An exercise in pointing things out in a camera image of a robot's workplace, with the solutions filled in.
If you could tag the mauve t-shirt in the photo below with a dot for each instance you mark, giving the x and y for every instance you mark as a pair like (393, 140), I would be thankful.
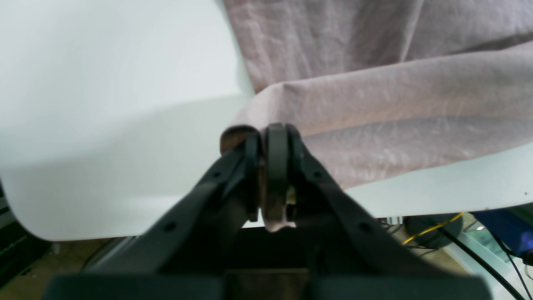
(417, 106)

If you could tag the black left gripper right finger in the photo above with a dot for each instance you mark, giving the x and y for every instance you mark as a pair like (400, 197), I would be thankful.
(350, 256)

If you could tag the blue object under table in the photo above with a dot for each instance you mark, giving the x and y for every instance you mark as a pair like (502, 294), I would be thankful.
(513, 226)

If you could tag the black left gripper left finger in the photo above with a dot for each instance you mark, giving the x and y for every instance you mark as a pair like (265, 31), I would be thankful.
(181, 256)

